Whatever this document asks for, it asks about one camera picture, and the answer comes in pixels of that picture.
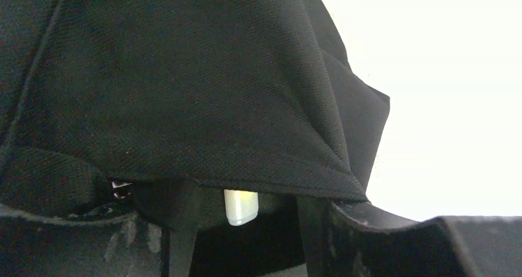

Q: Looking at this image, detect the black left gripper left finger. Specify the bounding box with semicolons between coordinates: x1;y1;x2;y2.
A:
1;181;204;276

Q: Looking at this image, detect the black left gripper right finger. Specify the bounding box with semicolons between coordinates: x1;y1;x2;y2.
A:
297;197;521;276

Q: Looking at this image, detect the yellow highlighter pen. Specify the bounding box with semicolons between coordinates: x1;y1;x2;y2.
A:
223;190;259;227

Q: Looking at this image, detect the black student backpack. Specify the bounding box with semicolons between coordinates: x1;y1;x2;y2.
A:
1;0;390;276

